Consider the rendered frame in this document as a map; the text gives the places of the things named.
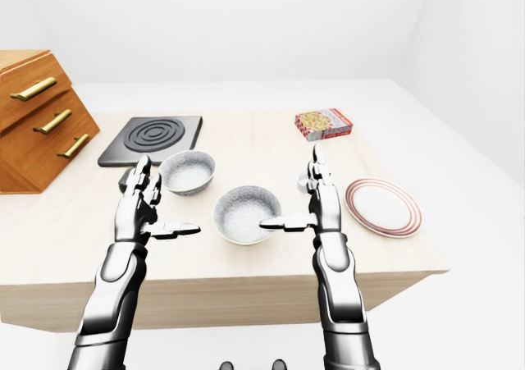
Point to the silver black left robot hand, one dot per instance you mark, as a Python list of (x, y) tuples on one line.
[(131, 210)]

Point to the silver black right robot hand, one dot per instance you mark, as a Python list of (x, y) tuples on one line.
[(326, 206)]

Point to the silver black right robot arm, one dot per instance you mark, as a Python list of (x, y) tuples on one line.
[(342, 300)]

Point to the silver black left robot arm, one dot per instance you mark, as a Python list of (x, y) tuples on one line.
[(110, 296)]

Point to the white plate with red rings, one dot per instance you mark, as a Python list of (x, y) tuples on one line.
[(381, 206)]

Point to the grey patterned bowl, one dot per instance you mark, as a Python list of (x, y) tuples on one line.
[(186, 175), (242, 214)]

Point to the flat dark stove plate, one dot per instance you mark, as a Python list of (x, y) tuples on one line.
[(156, 134)]

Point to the red printed food box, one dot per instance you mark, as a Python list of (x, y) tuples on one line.
[(322, 124)]

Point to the wooden cabinet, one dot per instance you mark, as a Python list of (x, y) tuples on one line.
[(24, 173)]

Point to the small dark rounded shape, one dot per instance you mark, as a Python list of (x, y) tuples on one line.
[(226, 366), (279, 365)]

